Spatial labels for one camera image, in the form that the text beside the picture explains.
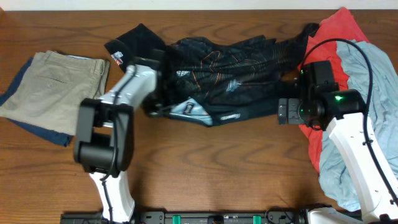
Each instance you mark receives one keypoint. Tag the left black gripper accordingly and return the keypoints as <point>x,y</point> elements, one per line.
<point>148,108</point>

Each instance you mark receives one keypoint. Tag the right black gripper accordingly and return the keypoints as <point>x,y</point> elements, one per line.
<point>293,117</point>

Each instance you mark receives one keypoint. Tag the black orange-patterned jersey shirt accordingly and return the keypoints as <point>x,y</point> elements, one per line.
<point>210,84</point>

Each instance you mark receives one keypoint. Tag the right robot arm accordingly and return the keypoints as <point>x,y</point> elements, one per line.
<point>342,114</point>

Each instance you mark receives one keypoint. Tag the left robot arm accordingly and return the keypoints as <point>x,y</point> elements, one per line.
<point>104,139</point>

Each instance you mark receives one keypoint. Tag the light blue t-shirt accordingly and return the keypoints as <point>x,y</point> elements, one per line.
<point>334,179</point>

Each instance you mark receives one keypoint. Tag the folded navy blue garment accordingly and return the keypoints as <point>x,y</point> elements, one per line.
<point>54,137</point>

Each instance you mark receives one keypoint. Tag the folded khaki shorts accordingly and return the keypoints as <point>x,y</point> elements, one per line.
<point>52,89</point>

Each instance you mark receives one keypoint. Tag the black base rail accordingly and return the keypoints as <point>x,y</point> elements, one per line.
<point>161,217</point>

